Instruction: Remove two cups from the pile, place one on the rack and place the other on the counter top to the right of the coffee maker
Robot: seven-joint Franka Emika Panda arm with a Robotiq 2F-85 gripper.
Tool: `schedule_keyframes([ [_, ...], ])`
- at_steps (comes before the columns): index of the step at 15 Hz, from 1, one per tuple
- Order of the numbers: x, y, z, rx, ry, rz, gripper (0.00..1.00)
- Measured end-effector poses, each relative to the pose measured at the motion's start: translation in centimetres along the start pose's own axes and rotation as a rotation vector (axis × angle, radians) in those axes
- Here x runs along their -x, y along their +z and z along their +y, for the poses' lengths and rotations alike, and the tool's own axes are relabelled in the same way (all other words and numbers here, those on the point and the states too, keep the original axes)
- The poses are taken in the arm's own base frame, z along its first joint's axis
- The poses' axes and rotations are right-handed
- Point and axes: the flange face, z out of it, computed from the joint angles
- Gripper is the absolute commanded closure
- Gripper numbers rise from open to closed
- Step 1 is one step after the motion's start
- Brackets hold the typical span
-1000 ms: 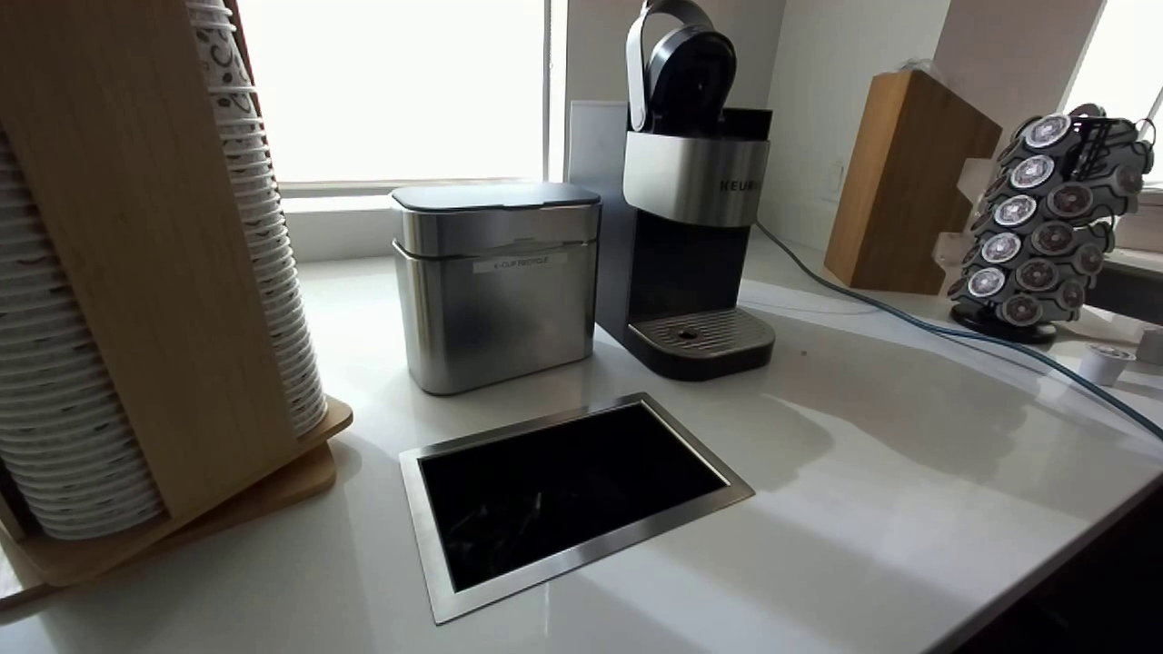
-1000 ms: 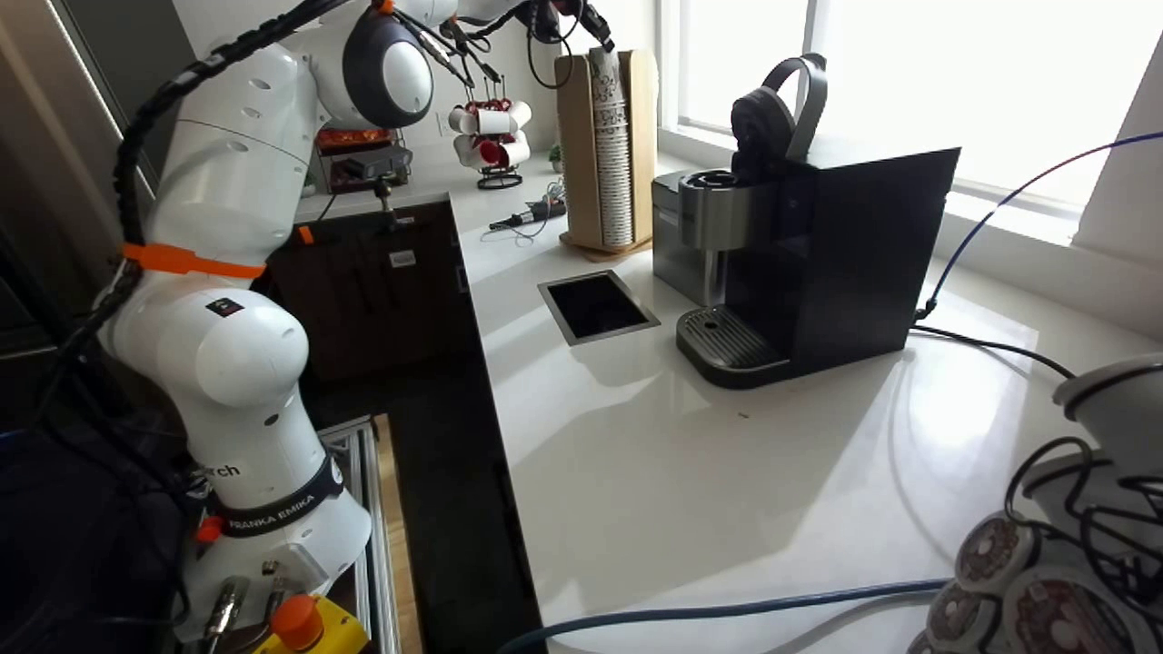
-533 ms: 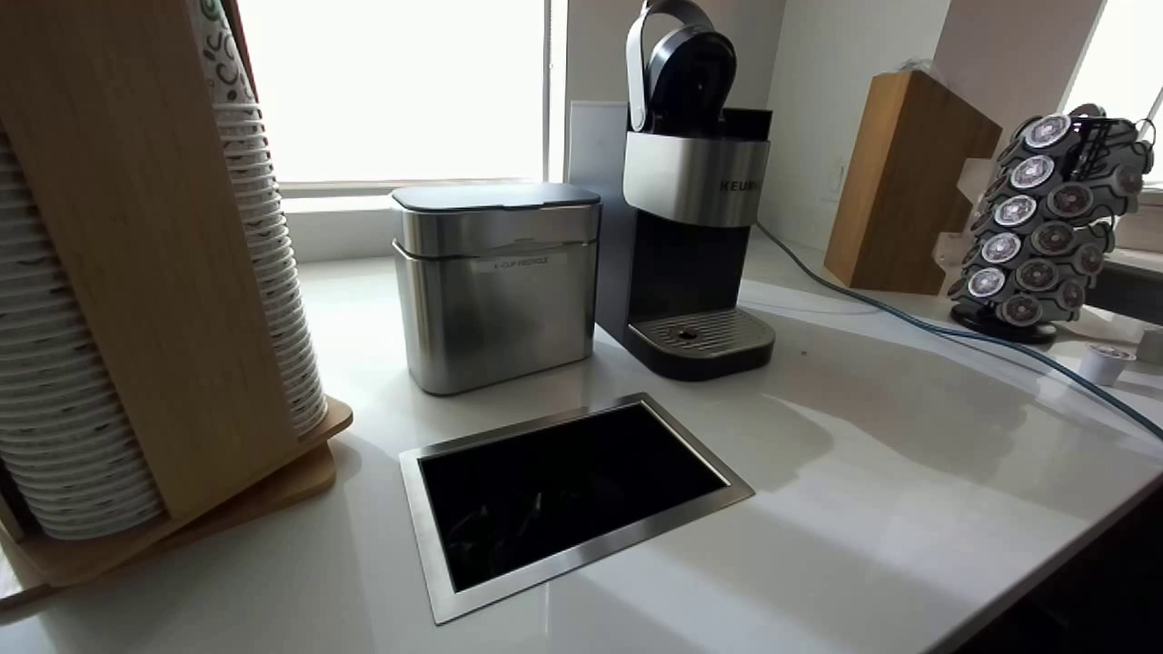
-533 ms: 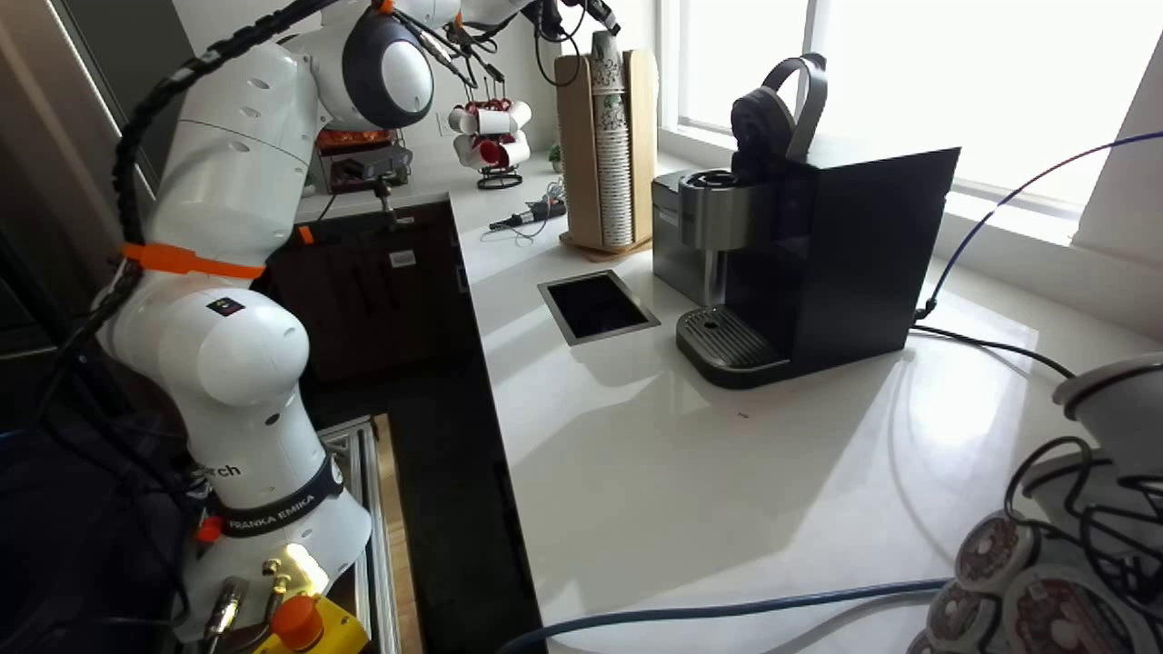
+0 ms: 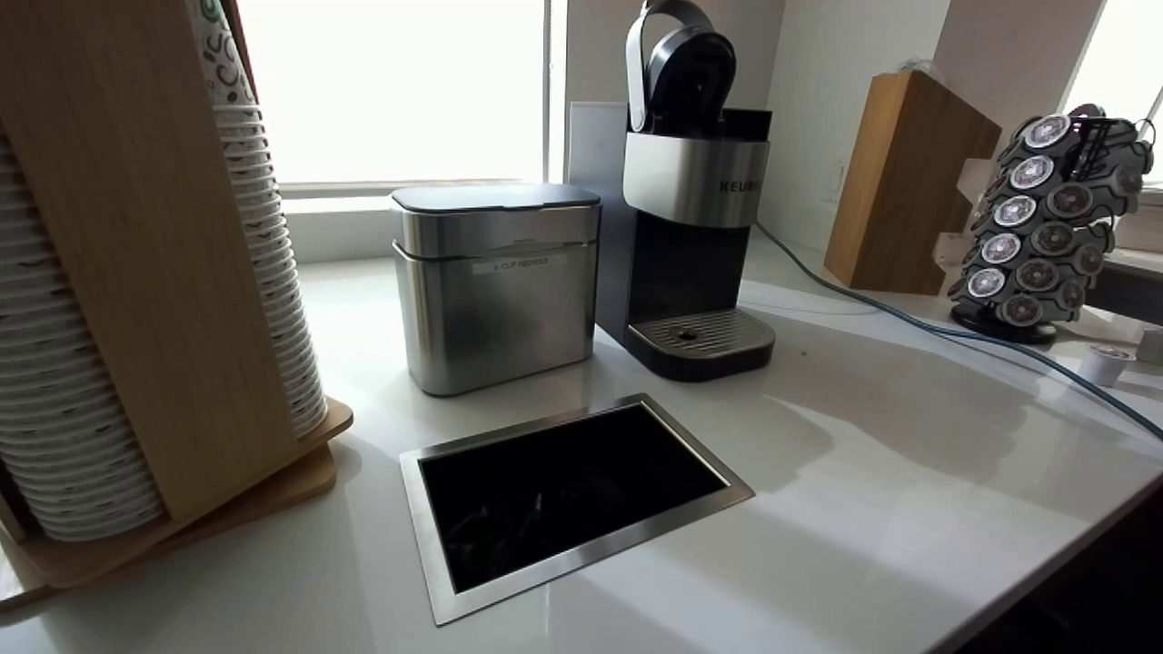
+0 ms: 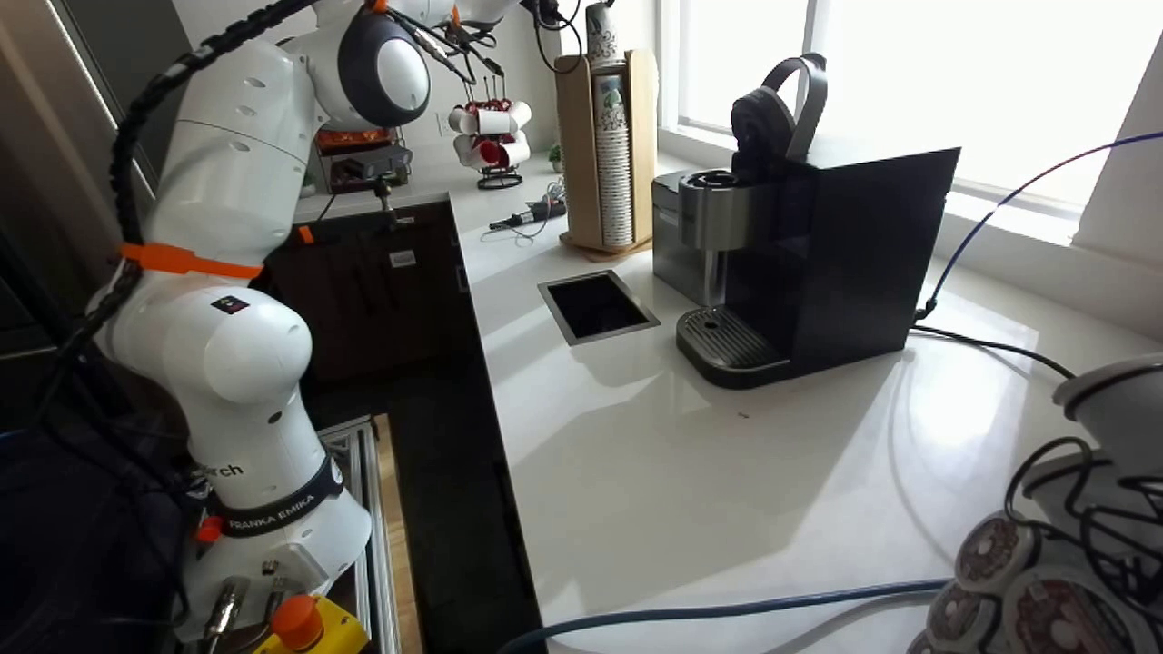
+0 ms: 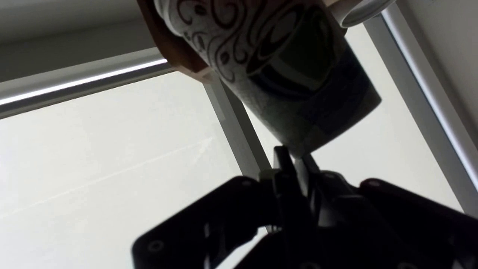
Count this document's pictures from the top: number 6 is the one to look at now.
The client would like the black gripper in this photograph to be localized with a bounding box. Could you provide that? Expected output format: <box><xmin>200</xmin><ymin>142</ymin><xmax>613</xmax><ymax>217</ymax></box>
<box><xmin>520</xmin><ymin>0</ymin><xmax>589</xmax><ymax>36</ymax></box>

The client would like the stack of paper cups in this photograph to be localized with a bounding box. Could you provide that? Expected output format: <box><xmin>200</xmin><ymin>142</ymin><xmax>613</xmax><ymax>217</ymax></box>
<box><xmin>597</xmin><ymin>67</ymin><xmax>636</xmax><ymax>249</ymax></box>

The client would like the black mug rack stand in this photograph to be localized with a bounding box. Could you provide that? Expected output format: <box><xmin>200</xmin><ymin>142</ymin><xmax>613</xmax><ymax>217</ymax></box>
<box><xmin>473</xmin><ymin>163</ymin><xmax>528</xmax><ymax>192</ymax></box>

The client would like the steel framed counter trash chute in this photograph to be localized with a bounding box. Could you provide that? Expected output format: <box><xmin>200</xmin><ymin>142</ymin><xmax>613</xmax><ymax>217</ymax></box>
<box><xmin>539</xmin><ymin>270</ymin><xmax>667</xmax><ymax>349</ymax></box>

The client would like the black silver pod coffee machine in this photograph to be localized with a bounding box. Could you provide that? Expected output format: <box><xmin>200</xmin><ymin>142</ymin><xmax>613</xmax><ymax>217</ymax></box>
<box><xmin>671</xmin><ymin>52</ymin><xmax>965</xmax><ymax>393</ymax></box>

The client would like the coffee pod carousel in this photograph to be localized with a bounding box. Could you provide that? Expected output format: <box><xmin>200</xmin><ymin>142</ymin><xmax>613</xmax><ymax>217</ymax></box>
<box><xmin>904</xmin><ymin>354</ymin><xmax>1163</xmax><ymax>654</ymax></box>

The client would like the wooden cup dispenser stand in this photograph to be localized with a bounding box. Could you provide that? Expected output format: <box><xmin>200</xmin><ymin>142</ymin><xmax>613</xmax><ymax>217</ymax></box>
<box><xmin>554</xmin><ymin>47</ymin><xmax>662</xmax><ymax>257</ymax></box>

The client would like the orange patterned box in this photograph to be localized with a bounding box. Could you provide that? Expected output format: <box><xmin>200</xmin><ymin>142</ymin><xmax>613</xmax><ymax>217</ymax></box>
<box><xmin>315</xmin><ymin>121</ymin><xmax>396</xmax><ymax>154</ymax></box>

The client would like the dark device box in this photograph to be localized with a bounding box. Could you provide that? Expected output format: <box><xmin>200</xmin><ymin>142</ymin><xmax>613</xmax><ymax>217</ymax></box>
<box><xmin>314</xmin><ymin>142</ymin><xmax>417</xmax><ymax>197</ymax></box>

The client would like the stainless steel canister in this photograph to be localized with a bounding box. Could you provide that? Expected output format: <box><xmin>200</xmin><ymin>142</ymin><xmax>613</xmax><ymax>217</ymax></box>
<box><xmin>652</xmin><ymin>167</ymin><xmax>731</xmax><ymax>308</ymax></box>

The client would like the dark wooden cabinet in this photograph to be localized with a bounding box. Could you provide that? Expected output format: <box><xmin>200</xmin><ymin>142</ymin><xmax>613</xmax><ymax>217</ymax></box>
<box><xmin>249</xmin><ymin>197</ymin><xmax>486</xmax><ymax>395</ymax></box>

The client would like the window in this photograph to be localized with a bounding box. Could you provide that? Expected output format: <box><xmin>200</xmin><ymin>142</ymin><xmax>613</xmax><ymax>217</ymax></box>
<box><xmin>659</xmin><ymin>0</ymin><xmax>1163</xmax><ymax>221</ymax></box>

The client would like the yellow emergency stop box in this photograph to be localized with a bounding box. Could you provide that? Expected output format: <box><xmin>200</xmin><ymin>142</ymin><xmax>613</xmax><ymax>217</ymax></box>
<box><xmin>251</xmin><ymin>590</ymin><xmax>376</xmax><ymax>654</ymax></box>

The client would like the black handled tool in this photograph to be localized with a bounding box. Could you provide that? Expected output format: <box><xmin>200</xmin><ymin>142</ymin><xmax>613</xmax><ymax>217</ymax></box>
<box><xmin>486</xmin><ymin>192</ymin><xmax>571</xmax><ymax>236</ymax></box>

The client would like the black corrugated cable conduit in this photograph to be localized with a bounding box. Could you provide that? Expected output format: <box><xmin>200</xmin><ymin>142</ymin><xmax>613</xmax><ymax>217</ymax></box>
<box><xmin>107</xmin><ymin>0</ymin><xmax>320</xmax><ymax>249</ymax></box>

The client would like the orange strap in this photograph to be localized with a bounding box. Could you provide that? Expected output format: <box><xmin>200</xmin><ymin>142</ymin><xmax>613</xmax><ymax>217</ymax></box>
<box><xmin>119</xmin><ymin>236</ymin><xmax>269</xmax><ymax>285</ymax></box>

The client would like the aluminium frame rail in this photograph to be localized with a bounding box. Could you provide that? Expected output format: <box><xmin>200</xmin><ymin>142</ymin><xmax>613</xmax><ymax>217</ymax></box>
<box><xmin>320</xmin><ymin>410</ymin><xmax>404</xmax><ymax>654</ymax></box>

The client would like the blue cable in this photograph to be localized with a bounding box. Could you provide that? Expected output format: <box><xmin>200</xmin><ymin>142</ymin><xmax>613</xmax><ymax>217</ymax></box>
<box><xmin>912</xmin><ymin>122</ymin><xmax>1163</xmax><ymax>322</ymax></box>
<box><xmin>492</xmin><ymin>576</ymin><xmax>956</xmax><ymax>654</ymax></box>

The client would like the black cable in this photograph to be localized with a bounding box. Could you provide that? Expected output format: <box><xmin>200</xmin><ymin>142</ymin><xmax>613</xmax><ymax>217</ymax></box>
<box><xmin>908</xmin><ymin>319</ymin><xmax>1082</xmax><ymax>380</ymax></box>

